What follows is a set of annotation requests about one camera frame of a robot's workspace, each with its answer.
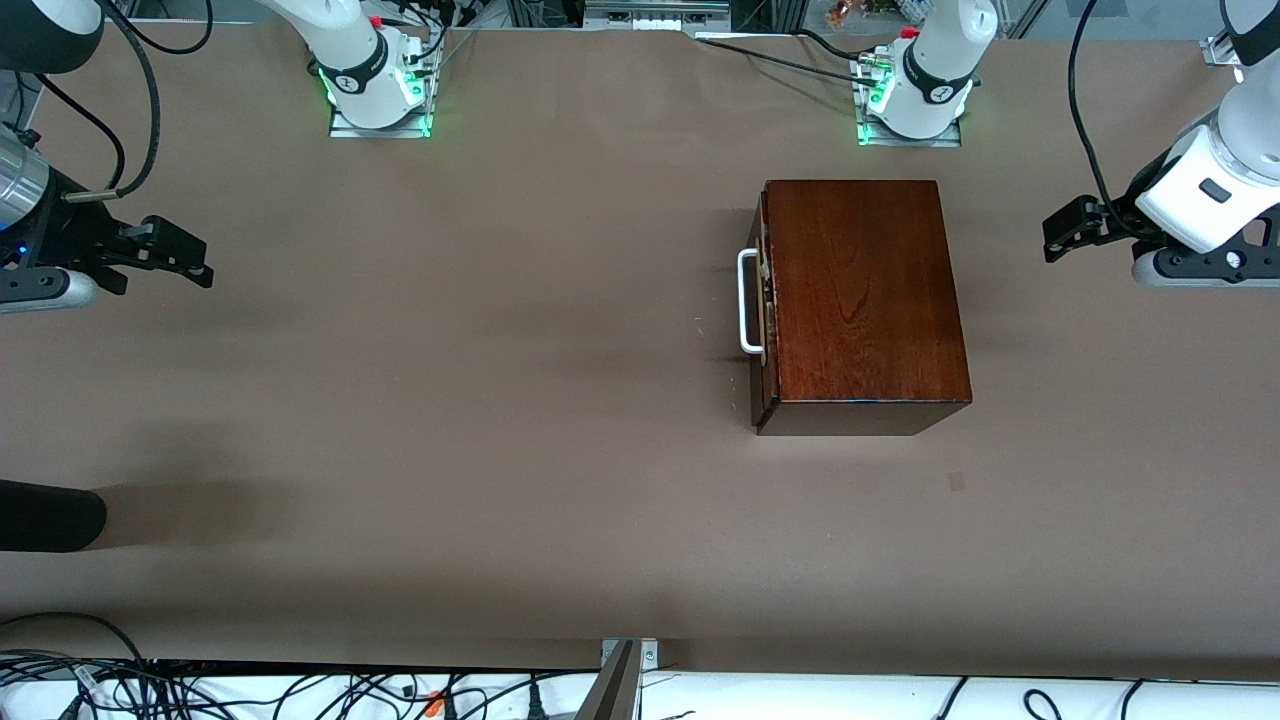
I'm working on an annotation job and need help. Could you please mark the wooden drawer with white handle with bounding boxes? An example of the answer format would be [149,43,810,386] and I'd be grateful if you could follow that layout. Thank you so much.
[738,185,781,431]

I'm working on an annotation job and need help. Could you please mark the dark wooden cabinet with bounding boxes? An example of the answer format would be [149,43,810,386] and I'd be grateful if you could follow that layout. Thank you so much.
[750,180,973,437]

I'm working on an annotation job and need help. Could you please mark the black cylinder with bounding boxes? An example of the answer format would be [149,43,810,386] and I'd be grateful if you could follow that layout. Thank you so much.
[0,480,108,553]

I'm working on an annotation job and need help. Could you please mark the grey device with ports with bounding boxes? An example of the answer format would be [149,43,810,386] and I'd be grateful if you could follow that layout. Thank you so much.
[583,0,733,31]

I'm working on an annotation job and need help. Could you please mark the grey metal beam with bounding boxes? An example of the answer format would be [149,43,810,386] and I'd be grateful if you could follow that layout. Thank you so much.
[575,640,641,720]

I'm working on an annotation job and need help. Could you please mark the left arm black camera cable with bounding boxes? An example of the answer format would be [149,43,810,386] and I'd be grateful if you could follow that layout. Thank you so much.
[1067,0,1141,236]

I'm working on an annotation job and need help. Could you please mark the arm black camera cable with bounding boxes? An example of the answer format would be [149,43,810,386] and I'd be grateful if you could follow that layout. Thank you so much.
[40,0,213,201]
[1067,0,1141,236]

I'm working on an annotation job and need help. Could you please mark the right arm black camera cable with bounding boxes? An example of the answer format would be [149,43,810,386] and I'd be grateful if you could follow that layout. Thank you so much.
[40,0,213,201]

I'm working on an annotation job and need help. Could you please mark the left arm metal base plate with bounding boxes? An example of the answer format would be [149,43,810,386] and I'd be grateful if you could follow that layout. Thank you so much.
[855,55,963,149]

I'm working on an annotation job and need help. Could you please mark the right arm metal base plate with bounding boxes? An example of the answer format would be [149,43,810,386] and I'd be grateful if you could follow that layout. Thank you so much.
[328,30,433,139]

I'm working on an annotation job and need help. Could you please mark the thick curved black cable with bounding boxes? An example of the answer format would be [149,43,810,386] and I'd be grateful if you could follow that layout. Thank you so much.
[795,28,881,66]

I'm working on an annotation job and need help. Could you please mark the black base cable bundle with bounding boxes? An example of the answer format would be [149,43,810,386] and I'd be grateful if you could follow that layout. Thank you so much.
[385,0,481,81]

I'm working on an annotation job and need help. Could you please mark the long thin black cable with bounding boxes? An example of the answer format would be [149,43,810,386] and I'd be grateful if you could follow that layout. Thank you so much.
[695,38,866,86]

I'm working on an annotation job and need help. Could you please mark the large looped black cable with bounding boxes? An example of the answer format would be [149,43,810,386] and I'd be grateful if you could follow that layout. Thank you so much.
[0,611,151,666]

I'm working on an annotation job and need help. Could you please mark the tangled black cables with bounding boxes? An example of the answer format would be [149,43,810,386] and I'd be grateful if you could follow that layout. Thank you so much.
[0,650,601,720]

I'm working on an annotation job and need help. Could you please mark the silver metal bracket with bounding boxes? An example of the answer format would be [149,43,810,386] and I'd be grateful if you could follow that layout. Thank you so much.
[600,638,661,669]

